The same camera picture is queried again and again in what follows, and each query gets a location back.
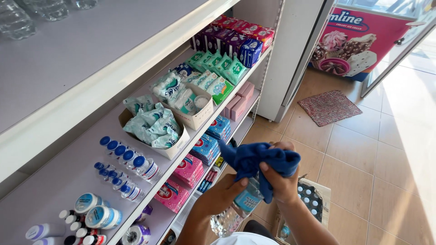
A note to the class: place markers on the person's right hand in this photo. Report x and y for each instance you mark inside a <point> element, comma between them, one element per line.
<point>282,189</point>

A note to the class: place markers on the person's left hand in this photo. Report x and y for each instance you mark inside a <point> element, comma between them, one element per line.
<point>218,197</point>

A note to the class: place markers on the clear water bottle blue label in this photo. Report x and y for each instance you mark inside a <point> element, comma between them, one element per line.
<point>235,211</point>

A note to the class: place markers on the blue cleaning cloth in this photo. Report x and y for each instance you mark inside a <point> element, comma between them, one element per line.
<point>252,158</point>

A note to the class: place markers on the tray of red blue toothbrushes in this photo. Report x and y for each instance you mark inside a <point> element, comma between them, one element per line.
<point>207,182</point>

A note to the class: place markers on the carton of water bottles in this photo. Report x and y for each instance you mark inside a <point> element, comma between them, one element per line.
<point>315,200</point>

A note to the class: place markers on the yellow packets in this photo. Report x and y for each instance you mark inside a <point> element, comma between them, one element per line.
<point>219,161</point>

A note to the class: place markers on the stack of pink tissue packets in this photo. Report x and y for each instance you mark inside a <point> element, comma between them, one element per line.
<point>172,195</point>
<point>189,170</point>

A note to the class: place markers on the person's dark trousers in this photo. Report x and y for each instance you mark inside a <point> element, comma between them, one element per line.
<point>257,228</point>

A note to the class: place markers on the person's white shirt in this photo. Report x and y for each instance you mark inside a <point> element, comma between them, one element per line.
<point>243,239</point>

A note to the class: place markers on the stack of blue tissue packets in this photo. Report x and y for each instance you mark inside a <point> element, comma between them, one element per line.
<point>218,128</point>
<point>205,149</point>

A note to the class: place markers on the group of blue-capped small bottles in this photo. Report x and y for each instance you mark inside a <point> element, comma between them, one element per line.
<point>133,166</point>

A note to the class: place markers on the red woven doormat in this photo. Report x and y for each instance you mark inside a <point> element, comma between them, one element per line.
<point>328,107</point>

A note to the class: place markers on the cardboard box of teal sachets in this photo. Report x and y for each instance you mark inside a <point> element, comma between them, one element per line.
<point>155,127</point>

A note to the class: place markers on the group of pink boxes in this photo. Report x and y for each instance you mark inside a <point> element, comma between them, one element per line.
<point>238,102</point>

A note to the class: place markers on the cardboard box of cotton swabs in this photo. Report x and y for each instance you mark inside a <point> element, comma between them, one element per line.
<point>184,102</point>

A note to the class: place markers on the row of green white packs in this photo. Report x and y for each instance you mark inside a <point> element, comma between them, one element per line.
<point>214,86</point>

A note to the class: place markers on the white jar with teal label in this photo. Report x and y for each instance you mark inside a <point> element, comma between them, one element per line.
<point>102,217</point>
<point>88,202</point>

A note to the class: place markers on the row of green wipe packets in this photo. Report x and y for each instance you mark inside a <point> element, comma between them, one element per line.
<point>221,66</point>

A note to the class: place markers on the white refrigerator cabinet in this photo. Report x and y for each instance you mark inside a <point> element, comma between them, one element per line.
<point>293,58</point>

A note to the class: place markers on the group of white-capped dark bottles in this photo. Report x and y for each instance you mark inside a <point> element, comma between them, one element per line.
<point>81,229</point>

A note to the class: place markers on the dark blue pad packet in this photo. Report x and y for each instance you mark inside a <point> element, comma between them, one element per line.
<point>250,51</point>

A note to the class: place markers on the row of purple pad packets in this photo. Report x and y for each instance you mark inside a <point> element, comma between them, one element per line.
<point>218,39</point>

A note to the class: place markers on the row of red pad packets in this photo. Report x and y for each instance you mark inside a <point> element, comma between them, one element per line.
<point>248,30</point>

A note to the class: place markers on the ice cream chest freezer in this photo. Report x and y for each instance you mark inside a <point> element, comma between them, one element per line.
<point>357,44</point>

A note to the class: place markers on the white purple roll-on bottle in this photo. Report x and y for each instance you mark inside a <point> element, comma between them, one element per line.
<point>47,241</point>
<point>42,231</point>

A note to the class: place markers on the glass door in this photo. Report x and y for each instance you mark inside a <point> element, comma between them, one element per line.
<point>402,51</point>

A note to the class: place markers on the white shelf rack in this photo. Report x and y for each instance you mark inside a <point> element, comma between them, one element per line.
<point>85,68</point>

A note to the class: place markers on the large clear water bottle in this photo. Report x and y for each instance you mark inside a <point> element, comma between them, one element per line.
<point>83,3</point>
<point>47,8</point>
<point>15,20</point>

